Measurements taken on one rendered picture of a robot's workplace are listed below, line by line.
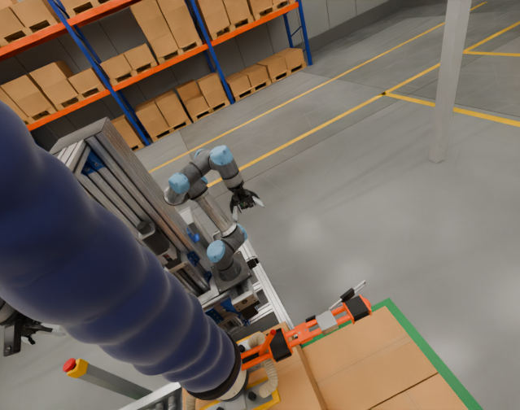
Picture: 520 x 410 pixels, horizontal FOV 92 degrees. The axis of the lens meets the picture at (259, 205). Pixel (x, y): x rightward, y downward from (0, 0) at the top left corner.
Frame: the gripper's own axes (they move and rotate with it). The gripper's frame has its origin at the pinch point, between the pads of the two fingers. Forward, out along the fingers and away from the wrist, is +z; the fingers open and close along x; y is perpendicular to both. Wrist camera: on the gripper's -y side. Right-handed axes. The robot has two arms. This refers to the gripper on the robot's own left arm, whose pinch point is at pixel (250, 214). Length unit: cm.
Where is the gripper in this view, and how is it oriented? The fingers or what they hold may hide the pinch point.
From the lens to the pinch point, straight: 115.1
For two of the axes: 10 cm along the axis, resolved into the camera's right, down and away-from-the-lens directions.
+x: 8.7, -4.8, 1.0
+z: 3.2, 7.1, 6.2
